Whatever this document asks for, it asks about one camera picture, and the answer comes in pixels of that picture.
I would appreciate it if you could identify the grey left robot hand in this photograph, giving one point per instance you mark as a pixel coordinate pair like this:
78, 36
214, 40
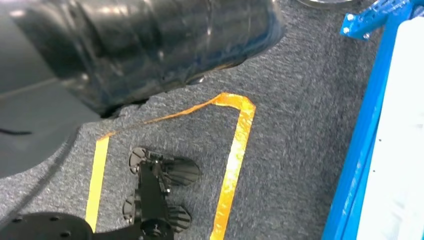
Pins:
132, 39

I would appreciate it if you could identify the blue metal shelf rack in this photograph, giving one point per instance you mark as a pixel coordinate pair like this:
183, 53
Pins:
357, 132

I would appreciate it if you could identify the yellow floor tape square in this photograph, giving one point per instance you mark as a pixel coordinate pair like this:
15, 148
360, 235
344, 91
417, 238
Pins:
236, 149

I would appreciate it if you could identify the black perforated robot plate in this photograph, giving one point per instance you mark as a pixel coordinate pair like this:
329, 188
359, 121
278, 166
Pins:
39, 228

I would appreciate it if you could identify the white plastic crate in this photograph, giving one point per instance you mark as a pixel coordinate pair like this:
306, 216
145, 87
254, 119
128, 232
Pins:
400, 132

